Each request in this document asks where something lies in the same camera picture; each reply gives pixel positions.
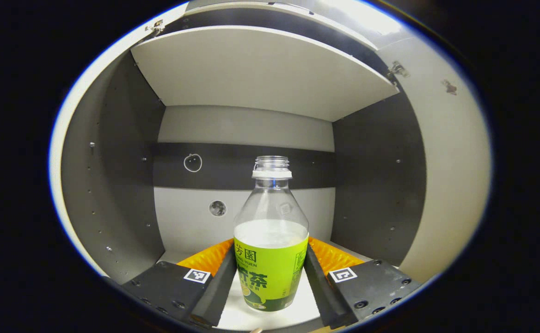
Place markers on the white cabinet door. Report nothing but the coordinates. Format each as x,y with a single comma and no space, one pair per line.
455,162
79,91

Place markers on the white cabinet shelf board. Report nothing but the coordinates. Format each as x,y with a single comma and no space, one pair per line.
260,69

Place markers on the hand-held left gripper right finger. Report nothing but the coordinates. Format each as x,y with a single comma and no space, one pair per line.
318,291

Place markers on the white and grey cabinet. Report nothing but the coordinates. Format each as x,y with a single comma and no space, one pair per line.
242,222

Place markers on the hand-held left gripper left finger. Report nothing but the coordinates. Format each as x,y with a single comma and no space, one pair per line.
221,291

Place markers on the clear bottle with green label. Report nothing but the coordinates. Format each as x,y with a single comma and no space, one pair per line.
270,273

